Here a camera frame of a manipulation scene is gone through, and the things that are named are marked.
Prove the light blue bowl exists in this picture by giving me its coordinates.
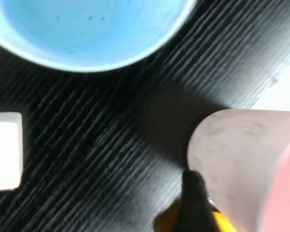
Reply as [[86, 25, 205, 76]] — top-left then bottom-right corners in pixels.
[[0, 0, 196, 73]]

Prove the pink cup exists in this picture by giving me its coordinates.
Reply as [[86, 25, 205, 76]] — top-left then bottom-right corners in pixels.
[[187, 108, 290, 232]]

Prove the white cube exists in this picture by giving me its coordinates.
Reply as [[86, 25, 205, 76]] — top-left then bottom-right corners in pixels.
[[0, 112, 23, 192]]

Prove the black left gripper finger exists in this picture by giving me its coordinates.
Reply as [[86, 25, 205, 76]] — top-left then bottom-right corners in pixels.
[[177, 170, 229, 232]]

